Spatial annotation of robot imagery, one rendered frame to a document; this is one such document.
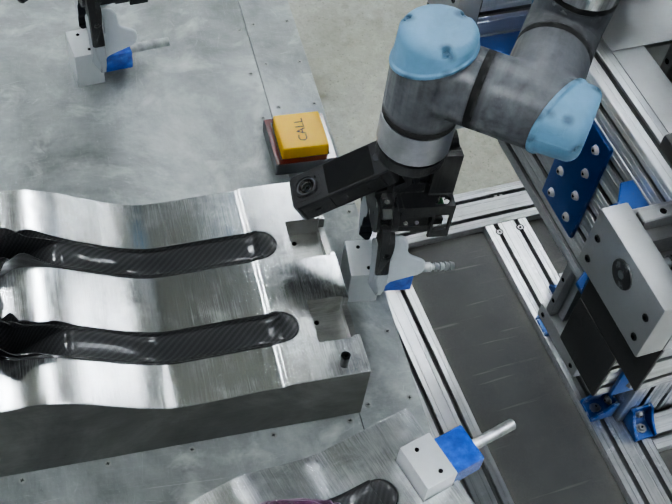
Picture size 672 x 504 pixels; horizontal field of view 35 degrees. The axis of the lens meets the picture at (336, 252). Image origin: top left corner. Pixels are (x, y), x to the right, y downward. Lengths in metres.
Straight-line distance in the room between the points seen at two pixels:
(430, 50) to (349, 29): 1.83
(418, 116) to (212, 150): 0.44
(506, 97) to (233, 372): 0.39
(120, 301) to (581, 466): 1.01
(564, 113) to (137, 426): 0.51
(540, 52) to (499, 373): 1.02
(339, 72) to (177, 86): 1.24
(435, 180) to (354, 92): 1.52
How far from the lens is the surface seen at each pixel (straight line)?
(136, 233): 1.18
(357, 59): 2.69
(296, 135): 1.35
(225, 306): 1.13
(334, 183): 1.09
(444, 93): 0.97
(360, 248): 1.22
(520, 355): 1.96
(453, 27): 0.97
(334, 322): 1.15
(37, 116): 1.43
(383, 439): 1.10
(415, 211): 1.11
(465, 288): 2.02
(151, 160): 1.36
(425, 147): 1.03
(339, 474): 1.07
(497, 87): 0.96
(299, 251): 1.20
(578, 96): 0.97
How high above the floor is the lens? 1.82
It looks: 53 degrees down
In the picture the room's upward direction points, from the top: 10 degrees clockwise
